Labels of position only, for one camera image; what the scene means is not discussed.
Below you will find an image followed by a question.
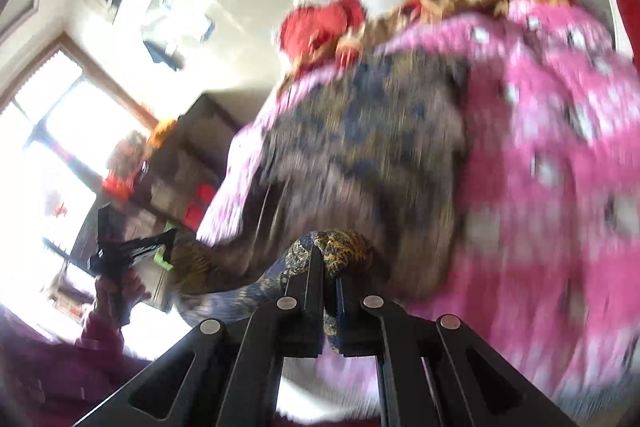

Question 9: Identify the white blue wall fixture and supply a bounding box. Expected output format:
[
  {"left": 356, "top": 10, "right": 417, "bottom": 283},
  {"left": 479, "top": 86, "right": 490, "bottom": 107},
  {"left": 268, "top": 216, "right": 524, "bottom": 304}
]
[{"left": 141, "top": 0, "right": 217, "bottom": 72}]

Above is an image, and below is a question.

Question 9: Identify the red box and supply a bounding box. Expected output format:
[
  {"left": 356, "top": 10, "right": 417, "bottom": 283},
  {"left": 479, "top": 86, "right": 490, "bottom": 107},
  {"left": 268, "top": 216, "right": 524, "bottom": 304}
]
[{"left": 184, "top": 183, "right": 219, "bottom": 231}]

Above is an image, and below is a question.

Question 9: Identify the navy gold patterned garment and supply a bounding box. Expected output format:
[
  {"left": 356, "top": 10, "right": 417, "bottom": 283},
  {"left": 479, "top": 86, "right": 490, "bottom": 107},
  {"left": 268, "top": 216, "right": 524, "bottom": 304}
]
[{"left": 170, "top": 47, "right": 476, "bottom": 353}]

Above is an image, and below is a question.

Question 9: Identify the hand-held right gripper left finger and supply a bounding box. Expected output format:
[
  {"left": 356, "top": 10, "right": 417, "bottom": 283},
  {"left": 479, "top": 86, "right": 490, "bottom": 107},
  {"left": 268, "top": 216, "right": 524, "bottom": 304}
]
[{"left": 75, "top": 246, "right": 324, "bottom": 427}]

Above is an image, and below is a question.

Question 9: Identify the wooden frame window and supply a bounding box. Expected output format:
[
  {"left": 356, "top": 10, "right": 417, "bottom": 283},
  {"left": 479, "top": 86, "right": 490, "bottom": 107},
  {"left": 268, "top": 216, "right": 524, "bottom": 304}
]
[{"left": 0, "top": 32, "right": 161, "bottom": 343}]

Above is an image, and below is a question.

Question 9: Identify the pink penguin print blanket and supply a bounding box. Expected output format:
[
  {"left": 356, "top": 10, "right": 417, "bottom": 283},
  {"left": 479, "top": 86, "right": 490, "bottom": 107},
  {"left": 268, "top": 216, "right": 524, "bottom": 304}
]
[{"left": 197, "top": 0, "right": 640, "bottom": 418}]

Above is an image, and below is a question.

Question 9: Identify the person's left hand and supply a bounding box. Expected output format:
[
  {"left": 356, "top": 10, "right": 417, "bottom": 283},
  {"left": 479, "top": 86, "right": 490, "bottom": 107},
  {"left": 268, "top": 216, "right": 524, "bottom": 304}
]
[{"left": 92, "top": 269, "right": 153, "bottom": 333}]

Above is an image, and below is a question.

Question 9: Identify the person's left forearm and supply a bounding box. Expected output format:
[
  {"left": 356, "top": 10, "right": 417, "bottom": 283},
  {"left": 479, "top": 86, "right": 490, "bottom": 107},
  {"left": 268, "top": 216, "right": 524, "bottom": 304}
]
[{"left": 0, "top": 304, "right": 166, "bottom": 427}]

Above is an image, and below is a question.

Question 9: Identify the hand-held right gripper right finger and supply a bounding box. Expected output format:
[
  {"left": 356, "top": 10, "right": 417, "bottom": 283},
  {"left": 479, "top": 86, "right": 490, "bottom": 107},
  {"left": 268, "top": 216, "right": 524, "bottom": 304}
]
[{"left": 335, "top": 273, "right": 576, "bottom": 427}]

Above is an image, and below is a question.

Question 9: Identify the red ruffled cushion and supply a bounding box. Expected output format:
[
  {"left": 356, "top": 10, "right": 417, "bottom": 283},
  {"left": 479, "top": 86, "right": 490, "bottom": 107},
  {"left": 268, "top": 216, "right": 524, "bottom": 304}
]
[{"left": 277, "top": 0, "right": 368, "bottom": 70}]

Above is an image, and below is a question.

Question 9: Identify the dark wooden shelf unit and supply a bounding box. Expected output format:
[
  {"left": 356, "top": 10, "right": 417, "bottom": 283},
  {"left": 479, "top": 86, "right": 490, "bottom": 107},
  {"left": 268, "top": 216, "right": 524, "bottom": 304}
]
[{"left": 70, "top": 94, "right": 241, "bottom": 308}]

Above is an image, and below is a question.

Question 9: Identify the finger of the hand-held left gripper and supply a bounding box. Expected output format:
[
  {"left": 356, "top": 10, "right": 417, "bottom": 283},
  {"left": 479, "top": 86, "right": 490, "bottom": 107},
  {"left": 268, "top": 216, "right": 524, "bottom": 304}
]
[{"left": 122, "top": 228, "right": 179, "bottom": 271}]

